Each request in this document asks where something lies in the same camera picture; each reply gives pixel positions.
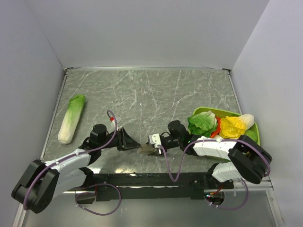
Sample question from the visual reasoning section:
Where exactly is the green toy lettuce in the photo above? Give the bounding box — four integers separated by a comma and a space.
187, 111, 218, 138

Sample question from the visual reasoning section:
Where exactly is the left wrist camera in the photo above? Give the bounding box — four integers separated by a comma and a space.
109, 116, 122, 128

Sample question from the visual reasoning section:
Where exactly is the green plastic basket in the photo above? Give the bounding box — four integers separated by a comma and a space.
193, 106, 260, 145

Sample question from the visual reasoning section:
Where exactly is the black base frame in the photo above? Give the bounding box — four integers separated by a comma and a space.
65, 171, 235, 202

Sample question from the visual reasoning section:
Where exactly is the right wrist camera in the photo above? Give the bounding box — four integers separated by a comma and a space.
148, 133, 161, 148

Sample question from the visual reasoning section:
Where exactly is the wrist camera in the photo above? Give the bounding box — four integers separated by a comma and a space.
148, 133, 161, 148
109, 116, 122, 128

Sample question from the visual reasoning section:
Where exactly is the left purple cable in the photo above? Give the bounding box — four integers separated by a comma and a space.
23, 109, 123, 216

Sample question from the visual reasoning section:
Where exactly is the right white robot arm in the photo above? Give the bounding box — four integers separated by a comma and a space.
148, 120, 272, 188

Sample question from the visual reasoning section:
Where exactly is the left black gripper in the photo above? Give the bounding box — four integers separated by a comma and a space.
99, 127, 141, 151

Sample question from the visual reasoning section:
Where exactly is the red toy pepper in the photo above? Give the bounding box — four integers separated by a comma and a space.
210, 117, 221, 138

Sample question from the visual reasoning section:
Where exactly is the beige remote control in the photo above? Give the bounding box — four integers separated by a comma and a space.
137, 144, 154, 155

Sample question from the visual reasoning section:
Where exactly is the yellow toy cabbage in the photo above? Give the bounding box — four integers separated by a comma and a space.
219, 114, 255, 139

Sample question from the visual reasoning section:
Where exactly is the round green toy vegetable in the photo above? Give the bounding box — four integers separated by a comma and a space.
244, 130, 258, 142

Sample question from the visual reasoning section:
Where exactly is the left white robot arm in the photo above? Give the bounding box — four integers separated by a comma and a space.
11, 124, 141, 213

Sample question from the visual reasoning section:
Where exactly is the long napa cabbage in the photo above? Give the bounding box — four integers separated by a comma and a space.
57, 95, 86, 144

